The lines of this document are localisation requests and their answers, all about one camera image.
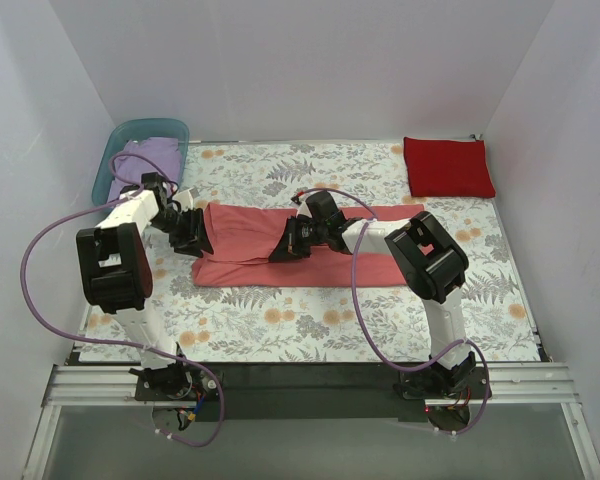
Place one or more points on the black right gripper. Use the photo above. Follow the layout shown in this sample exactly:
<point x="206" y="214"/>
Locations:
<point x="297" y="236"/>

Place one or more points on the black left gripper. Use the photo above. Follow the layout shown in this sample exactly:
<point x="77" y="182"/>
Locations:
<point x="186" y="230"/>

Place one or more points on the salmon pink t shirt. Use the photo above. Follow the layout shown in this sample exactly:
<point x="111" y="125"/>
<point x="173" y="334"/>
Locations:
<point x="243" y="238"/>

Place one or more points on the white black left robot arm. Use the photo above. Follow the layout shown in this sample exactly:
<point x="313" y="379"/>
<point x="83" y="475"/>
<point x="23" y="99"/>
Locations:
<point x="117" y="277"/>

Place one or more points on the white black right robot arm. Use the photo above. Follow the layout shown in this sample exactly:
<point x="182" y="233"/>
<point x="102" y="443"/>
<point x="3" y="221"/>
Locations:
<point x="430" y="262"/>

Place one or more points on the floral patterned table mat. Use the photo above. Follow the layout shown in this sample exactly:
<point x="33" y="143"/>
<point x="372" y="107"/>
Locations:
<point x="333" y="324"/>

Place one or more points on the lilac t shirt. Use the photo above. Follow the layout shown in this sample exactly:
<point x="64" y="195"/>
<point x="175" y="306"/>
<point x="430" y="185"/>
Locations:
<point x="151" y="155"/>

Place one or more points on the teal plastic basket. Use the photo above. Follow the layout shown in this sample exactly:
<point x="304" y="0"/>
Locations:
<point x="138" y="130"/>

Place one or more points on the folded red t shirt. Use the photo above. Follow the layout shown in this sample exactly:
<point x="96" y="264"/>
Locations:
<point x="447" y="168"/>

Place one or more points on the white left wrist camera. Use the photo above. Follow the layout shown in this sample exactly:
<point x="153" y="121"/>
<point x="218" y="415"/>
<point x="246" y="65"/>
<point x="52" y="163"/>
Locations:
<point x="185" y="200"/>

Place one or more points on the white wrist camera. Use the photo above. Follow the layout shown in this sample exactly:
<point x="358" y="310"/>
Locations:
<point x="185" y="200"/>
<point x="309" y="209"/>

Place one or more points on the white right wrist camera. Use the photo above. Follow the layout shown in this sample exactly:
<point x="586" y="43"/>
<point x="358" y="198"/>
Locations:
<point x="309" y="209"/>

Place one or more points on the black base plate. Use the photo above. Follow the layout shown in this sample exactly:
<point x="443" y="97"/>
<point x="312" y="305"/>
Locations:
<point x="209" y="402"/>

